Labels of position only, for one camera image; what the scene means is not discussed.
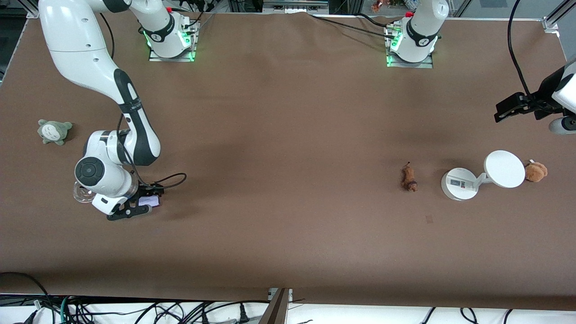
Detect short black base cable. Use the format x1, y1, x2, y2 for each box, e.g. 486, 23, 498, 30
358, 13, 405, 28

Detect brown lion statue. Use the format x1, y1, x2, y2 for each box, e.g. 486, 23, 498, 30
401, 161, 418, 193

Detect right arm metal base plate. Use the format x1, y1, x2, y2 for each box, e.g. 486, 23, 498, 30
148, 18, 197, 63

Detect grey totoro plush toy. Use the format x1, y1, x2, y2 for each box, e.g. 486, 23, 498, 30
37, 119, 73, 146

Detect brown table cover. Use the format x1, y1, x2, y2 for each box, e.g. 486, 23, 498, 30
0, 9, 576, 311

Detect long black base cable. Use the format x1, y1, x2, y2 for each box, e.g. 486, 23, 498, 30
308, 13, 396, 39

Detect black looped floor cable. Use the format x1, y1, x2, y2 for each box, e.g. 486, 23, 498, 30
0, 272, 57, 324

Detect aluminium frame profile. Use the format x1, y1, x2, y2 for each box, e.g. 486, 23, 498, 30
542, 0, 576, 33

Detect brown bear plush toy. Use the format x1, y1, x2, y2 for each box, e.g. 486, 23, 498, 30
524, 159, 549, 183

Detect small colourful figurines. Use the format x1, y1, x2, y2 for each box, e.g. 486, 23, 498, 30
371, 0, 419, 12

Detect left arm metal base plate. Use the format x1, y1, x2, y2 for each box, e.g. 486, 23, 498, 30
386, 22, 434, 69

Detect grey metal rail device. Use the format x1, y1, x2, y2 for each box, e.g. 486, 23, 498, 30
263, 0, 329, 14

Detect clear plastic cup with lid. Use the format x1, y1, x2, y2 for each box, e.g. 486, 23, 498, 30
73, 181, 95, 204

